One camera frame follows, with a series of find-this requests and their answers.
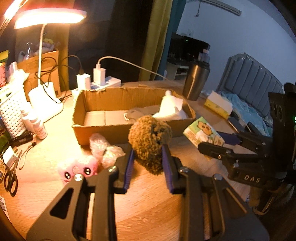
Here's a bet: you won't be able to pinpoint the clear bubble wrap bundle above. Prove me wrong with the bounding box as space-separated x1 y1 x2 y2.
89 133 125 169

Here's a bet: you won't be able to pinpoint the cardboard box tray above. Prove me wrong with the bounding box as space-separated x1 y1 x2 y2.
72 86 183 146

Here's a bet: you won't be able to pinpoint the grey bed headboard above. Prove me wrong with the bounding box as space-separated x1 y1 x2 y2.
217 53 283 118

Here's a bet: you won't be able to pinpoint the cartoon tissue pack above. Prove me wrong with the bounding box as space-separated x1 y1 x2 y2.
183 116 225 147

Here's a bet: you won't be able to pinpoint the yellow curtain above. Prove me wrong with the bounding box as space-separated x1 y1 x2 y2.
139 0 173 81

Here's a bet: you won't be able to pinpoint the blue blanket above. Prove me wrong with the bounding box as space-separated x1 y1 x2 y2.
219 91 272 137

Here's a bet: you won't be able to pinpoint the pink plush toy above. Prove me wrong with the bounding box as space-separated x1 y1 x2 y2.
57 155 98 183

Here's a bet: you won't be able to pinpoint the steel tumbler cup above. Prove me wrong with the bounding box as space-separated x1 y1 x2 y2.
183 61 210 101

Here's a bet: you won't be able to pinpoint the white charger with cable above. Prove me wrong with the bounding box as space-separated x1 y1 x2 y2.
93 56 168 85

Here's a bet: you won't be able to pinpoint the white desk lamp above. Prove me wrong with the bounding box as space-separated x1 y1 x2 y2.
14 7 87 117

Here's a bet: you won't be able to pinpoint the white paper towel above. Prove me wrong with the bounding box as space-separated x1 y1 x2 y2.
152 90 188 121

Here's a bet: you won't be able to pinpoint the white power strip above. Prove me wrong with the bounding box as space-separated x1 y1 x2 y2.
71 76 121 100

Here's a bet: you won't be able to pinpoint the yellow white sponge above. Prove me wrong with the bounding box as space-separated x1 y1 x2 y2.
204 91 233 120

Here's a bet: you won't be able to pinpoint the black scissors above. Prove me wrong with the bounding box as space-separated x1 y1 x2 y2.
4 160 19 197

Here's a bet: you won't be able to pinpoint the brown fuzzy plush ball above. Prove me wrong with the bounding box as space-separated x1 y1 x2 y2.
128 115 173 175

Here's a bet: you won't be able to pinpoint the brown cardboard box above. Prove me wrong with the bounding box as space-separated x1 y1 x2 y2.
17 51 61 101

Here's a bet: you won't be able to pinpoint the white perforated basket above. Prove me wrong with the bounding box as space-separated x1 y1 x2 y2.
1 88 27 138

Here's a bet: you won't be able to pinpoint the small white bottle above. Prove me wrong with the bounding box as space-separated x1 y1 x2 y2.
29 113 48 140

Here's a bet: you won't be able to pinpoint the plastic water bottle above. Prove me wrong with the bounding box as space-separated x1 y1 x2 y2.
198 49 210 63

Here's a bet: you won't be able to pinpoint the white square charger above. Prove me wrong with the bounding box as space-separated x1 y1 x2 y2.
76 73 91 91

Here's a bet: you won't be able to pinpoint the black monitor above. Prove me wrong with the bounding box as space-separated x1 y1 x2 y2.
167 33 210 65

